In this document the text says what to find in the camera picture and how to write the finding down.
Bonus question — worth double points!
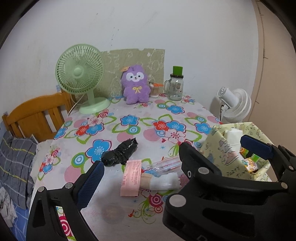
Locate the beige white sock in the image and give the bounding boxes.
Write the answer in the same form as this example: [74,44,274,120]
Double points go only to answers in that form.
[139,173,181,191]

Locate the grey plaid pillow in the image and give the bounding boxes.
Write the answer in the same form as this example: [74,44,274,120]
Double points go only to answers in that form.
[1,131,37,209]

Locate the cartoon bear tissue pack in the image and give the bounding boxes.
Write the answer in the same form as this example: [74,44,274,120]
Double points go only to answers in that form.
[242,158,258,173]

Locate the white standing fan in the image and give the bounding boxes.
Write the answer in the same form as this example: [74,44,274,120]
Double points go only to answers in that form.
[210,87,252,123]

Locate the yellow cartoon storage box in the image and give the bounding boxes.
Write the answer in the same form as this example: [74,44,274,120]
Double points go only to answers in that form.
[200,122,272,182]

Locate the floral tablecloth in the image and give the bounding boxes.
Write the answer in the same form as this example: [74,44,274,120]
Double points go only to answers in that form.
[27,95,219,240]

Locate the glass jar green lid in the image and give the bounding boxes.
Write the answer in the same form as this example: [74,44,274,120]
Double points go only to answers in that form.
[164,66,184,101]

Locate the white crumpled cloth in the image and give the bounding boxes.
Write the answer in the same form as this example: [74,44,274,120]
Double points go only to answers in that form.
[0,187,18,228]

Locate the beige door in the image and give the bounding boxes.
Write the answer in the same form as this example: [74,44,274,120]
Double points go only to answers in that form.
[248,1,295,153]

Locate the cotton swab container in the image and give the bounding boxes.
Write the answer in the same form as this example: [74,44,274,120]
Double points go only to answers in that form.
[149,82,164,98]

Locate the cardboard sheet with cartoons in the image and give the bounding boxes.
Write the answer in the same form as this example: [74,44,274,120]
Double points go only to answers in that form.
[94,48,165,97]

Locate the purple plush toy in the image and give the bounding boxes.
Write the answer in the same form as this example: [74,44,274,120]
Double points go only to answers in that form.
[121,65,151,104]

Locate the green tissue pack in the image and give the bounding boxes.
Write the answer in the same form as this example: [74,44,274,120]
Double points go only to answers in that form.
[240,147,260,163]

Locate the green desk fan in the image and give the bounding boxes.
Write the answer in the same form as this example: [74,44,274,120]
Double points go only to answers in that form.
[55,44,110,114]

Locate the clear zip bag bundle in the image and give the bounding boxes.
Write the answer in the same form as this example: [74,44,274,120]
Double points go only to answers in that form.
[146,155,182,177]

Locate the white fan power cable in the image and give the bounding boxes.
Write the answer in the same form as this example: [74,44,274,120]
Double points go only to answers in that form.
[67,93,86,115]

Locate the black plastic bag bundle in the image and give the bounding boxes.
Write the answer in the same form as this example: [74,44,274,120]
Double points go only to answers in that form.
[101,138,138,167]

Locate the pink paper packet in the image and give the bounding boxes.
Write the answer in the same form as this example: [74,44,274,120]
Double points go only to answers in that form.
[120,160,142,197]

